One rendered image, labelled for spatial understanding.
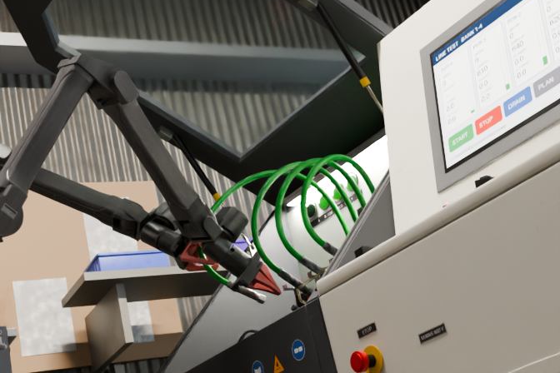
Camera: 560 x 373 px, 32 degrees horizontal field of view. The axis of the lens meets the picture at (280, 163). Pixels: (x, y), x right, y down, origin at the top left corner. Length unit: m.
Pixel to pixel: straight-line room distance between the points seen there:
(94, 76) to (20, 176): 0.27
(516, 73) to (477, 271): 0.48
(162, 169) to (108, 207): 0.31
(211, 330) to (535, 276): 1.19
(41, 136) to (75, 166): 2.27
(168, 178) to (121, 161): 2.18
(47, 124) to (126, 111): 0.19
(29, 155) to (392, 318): 0.77
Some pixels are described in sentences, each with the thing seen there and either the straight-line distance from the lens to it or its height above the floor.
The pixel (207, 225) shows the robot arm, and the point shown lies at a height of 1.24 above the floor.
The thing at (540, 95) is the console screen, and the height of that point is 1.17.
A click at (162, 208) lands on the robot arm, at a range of 2.43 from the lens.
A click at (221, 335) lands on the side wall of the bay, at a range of 2.50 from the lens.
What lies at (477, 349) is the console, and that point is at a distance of 1.56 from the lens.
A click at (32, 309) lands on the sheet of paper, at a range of 3.93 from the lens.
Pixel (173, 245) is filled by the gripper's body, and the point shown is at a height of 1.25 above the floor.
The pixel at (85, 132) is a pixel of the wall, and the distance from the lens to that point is 4.33.
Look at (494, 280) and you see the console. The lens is 1.53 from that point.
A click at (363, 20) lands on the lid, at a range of 2.27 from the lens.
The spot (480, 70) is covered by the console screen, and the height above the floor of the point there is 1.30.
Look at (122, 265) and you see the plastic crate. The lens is 3.65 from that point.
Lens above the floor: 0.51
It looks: 22 degrees up
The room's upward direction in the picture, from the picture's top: 14 degrees counter-clockwise
